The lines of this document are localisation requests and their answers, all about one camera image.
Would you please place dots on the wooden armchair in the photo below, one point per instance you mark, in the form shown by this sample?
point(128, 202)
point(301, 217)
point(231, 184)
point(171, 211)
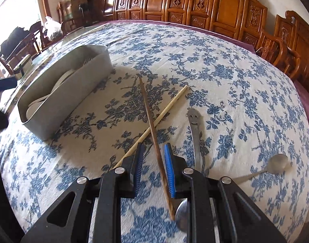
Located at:
point(275, 51)

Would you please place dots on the cardboard boxes stack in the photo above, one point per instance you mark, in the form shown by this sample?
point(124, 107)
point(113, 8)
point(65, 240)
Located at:
point(74, 14)

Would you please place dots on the blue floral tablecloth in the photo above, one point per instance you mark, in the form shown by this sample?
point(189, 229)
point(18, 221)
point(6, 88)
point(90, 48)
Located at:
point(89, 143)

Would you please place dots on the grey metal utensil tray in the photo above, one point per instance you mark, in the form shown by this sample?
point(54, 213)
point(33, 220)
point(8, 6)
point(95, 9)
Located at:
point(57, 107)

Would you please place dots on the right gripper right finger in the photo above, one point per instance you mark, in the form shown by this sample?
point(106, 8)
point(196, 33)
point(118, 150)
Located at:
point(179, 175)

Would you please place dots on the steel fork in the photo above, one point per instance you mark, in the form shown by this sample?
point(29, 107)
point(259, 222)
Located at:
point(87, 60)

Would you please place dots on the dark brown wooden chopstick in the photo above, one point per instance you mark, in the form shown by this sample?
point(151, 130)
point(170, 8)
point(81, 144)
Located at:
point(158, 152)

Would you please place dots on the carved wooden bench back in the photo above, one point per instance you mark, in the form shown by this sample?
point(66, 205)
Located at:
point(242, 20)

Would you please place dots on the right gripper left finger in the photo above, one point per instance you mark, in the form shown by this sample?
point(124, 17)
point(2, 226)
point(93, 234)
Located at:
point(129, 173)

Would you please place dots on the small steel spoon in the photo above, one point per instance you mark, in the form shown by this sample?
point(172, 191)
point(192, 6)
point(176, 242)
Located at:
point(276, 165)

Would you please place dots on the large white ladle spoon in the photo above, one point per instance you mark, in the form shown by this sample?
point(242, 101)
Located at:
point(34, 105)

